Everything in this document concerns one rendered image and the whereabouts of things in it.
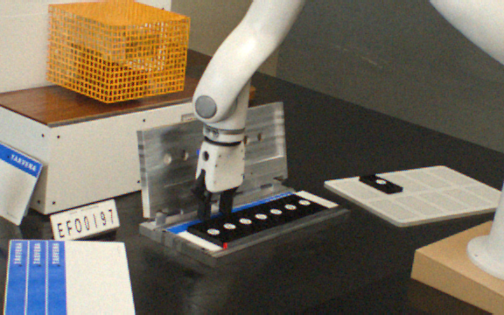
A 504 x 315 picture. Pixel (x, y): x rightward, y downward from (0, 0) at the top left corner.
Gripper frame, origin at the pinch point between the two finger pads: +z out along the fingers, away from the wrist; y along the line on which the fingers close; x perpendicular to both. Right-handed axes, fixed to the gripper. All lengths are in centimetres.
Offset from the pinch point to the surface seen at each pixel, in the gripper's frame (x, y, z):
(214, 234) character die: -7.5, -8.2, 0.9
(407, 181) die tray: -8, 62, 3
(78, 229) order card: 10.0, -27.9, 1.5
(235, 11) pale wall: 169, 202, 9
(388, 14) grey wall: 111, 231, 0
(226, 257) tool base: -13.9, -11.8, 2.7
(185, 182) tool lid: 5.3, -3.8, -5.0
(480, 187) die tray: -21, 75, 3
